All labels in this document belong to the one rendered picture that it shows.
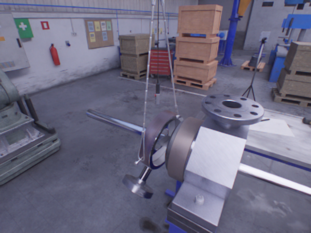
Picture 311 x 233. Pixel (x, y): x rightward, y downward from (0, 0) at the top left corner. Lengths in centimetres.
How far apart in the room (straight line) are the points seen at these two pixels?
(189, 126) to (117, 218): 140
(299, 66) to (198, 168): 442
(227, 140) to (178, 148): 23
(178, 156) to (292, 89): 445
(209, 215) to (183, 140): 33
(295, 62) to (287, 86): 55
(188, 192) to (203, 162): 14
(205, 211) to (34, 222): 187
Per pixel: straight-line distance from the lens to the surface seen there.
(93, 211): 211
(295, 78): 498
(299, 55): 491
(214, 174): 74
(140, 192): 99
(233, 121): 69
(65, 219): 216
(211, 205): 76
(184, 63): 517
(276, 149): 162
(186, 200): 76
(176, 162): 85
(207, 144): 75
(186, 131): 85
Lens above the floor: 173
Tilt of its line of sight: 30 degrees down
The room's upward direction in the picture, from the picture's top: straight up
